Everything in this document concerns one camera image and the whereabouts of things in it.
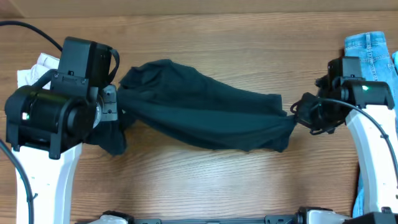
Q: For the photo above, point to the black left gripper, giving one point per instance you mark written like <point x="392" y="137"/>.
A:
<point x="111" y="97"/>

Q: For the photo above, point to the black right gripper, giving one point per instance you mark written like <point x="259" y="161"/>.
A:
<point x="306" y="111"/>

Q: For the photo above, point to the black t-shirt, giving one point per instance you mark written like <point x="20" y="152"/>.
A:
<point x="186" y="105"/>

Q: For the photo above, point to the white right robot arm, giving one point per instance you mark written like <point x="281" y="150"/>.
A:
<point x="338" y="103"/>

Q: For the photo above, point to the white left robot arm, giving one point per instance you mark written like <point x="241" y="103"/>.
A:
<point x="46" y="130"/>

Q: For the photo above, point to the beige folded pants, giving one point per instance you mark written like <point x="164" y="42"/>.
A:
<point x="44" y="63"/>

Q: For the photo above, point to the blue denim jeans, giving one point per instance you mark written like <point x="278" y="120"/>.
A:
<point x="373" y="62"/>

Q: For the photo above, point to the light blue cloth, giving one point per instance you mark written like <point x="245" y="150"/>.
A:
<point x="395" y="60"/>

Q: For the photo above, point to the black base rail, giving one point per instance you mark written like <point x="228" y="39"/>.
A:
<point x="113" y="217"/>

